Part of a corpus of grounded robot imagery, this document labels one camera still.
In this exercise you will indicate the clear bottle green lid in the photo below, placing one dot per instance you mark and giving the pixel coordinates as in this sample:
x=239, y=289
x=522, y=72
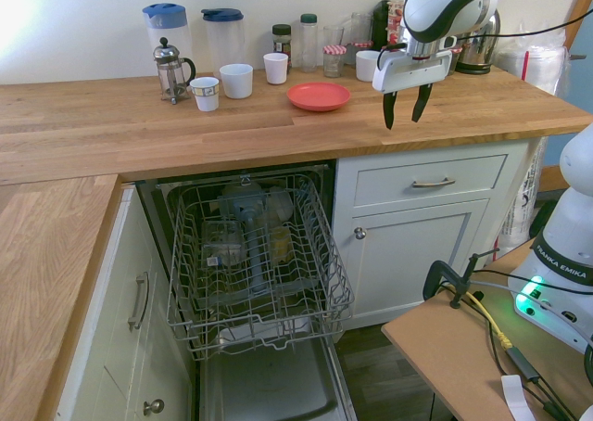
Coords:
x=308, y=45

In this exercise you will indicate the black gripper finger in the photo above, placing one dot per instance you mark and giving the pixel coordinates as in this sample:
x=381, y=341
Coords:
x=420, y=103
x=390, y=110

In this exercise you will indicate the grey dishwasher spray tube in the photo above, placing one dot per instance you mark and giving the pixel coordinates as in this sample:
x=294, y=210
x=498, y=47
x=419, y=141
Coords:
x=256, y=254

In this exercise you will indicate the red and white carton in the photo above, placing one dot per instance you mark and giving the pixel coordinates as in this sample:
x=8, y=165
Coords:
x=396, y=22

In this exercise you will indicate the clear pitcher light blue lid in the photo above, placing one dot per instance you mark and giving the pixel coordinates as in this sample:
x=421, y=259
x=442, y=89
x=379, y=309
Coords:
x=167, y=22

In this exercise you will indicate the coffee jar black lid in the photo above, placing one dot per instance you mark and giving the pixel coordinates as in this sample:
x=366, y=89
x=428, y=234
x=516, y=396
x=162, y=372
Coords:
x=281, y=38

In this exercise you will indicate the empty jar red checked lid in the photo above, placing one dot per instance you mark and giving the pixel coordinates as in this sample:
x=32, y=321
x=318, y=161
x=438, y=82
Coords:
x=334, y=61

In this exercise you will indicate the stainless steel kettle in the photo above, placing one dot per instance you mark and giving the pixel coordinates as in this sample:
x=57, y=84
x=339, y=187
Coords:
x=479, y=50

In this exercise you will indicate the yellow plastic item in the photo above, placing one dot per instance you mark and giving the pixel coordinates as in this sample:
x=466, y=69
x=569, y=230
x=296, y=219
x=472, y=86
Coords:
x=281, y=245

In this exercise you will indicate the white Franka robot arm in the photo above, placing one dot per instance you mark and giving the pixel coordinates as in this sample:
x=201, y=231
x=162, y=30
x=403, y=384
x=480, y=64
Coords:
x=431, y=3

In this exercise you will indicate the white drawer front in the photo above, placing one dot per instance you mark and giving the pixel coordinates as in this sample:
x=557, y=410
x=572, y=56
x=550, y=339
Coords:
x=431, y=180

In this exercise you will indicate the white paper tag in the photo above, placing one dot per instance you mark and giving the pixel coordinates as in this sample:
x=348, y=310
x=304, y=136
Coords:
x=516, y=395

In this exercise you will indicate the wide white ceramic cup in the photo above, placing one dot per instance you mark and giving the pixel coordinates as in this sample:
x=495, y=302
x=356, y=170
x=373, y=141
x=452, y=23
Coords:
x=236, y=82

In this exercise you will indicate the round metal cabinet knob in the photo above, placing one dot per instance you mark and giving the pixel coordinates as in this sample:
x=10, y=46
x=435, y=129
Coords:
x=154, y=407
x=360, y=233

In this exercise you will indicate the steel dishwasher door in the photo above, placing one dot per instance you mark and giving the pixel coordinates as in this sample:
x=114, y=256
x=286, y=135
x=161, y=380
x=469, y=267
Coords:
x=273, y=384

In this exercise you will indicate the brown fibreboard robot table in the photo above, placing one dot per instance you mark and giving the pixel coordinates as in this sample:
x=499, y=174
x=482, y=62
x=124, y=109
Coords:
x=445, y=347

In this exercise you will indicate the black C-clamp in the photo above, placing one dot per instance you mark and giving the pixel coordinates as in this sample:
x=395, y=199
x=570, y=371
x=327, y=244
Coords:
x=435, y=277

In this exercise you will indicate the wrapped white paper rolls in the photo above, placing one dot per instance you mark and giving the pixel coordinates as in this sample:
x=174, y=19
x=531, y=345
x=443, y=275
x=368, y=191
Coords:
x=537, y=64

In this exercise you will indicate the small jar red checked lid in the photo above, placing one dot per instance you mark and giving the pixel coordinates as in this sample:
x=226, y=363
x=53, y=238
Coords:
x=456, y=61

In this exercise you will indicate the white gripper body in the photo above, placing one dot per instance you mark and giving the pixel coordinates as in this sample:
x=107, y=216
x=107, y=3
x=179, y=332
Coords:
x=412, y=71

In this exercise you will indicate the white cabinet door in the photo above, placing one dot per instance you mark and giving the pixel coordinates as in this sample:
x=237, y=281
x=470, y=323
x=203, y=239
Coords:
x=417, y=263

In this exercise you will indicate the white mug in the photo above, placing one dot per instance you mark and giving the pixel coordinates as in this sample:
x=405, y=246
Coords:
x=366, y=66

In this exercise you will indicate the patterned white paper cup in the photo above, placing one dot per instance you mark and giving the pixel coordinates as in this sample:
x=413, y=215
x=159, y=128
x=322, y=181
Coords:
x=205, y=95

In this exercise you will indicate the coral red plastic plate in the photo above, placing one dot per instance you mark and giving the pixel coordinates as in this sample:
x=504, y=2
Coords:
x=319, y=97

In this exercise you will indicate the clear pitcher dark blue lid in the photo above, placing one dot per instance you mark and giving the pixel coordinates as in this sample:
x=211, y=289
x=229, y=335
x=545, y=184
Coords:
x=224, y=36

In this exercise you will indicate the clear plastic container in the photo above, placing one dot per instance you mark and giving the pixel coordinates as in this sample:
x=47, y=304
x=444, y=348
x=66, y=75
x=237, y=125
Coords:
x=222, y=245

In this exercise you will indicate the printed plastic bag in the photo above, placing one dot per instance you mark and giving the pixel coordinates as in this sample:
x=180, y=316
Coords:
x=521, y=207

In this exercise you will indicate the glass French press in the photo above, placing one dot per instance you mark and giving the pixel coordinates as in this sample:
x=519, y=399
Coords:
x=172, y=71

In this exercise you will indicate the tall white cup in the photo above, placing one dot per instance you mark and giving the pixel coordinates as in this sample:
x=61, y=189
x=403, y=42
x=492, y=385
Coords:
x=275, y=69

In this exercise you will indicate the tall clear glass jar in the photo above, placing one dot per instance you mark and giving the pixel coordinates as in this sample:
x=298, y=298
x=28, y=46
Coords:
x=361, y=27

